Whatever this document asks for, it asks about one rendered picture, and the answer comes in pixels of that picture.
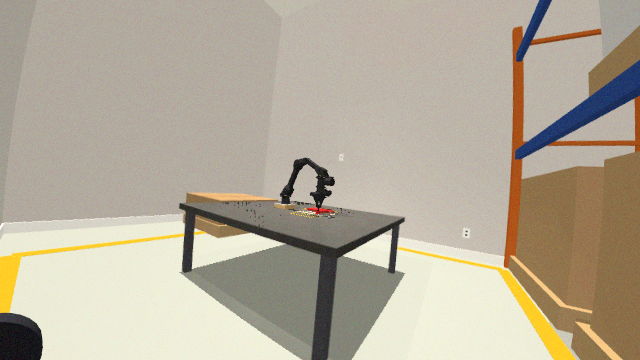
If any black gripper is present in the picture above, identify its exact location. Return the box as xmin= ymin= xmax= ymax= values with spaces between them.
xmin=310 ymin=185 xmax=328 ymax=206

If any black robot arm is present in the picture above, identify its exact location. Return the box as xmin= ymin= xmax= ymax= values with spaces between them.
xmin=280 ymin=157 xmax=335 ymax=204

